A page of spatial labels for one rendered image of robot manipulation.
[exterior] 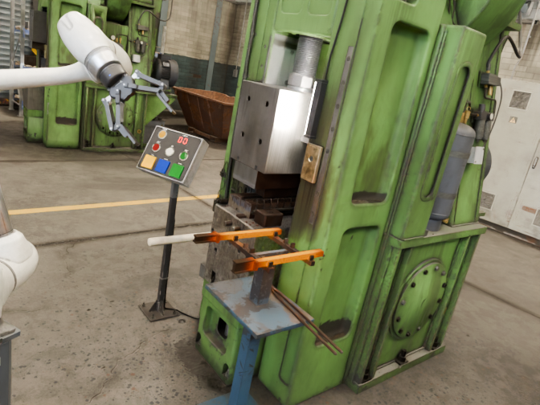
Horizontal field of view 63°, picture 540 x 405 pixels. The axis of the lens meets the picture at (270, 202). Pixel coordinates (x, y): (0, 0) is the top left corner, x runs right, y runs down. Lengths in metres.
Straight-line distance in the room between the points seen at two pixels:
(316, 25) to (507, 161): 5.27
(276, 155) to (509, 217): 5.36
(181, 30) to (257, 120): 9.14
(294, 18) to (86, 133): 5.03
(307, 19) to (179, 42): 9.11
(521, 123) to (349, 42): 5.25
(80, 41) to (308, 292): 1.44
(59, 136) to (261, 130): 5.02
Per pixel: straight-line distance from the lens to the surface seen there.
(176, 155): 2.55
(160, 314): 3.02
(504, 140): 7.09
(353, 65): 1.95
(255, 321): 1.78
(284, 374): 2.45
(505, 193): 7.09
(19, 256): 1.87
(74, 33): 1.42
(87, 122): 6.87
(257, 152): 2.14
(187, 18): 11.30
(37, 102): 7.01
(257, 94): 2.17
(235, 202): 2.30
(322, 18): 2.12
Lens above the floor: 1.66
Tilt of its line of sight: 17 degrees down
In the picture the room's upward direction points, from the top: 11 degrees clockwise
